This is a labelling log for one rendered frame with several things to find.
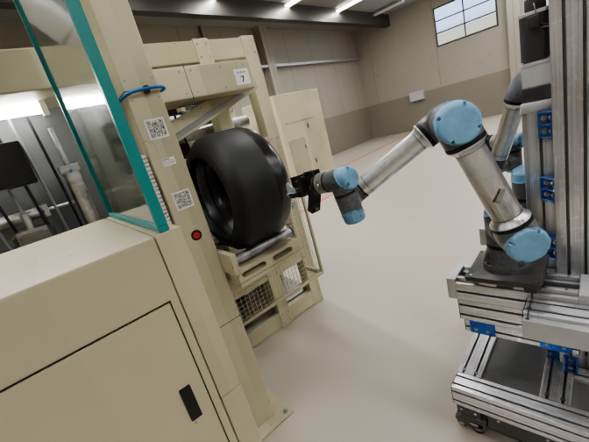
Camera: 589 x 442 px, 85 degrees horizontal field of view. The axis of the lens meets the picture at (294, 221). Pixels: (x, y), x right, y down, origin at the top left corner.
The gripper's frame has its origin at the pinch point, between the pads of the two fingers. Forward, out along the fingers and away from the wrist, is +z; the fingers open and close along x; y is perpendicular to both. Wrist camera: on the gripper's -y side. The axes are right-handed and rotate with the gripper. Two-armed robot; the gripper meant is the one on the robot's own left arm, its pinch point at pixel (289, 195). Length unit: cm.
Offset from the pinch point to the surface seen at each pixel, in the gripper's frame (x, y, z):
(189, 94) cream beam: 3, 59, 47
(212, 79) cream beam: -11, 64, 47
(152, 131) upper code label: 34, 41, 23
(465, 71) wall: -1112, 94, 401
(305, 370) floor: -4, -107, 51
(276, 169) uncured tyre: -3.5, 11.4, 8.1
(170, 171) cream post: 33.2, 24.7, 25.4
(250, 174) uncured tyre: 9.3, 13.0, 8.4
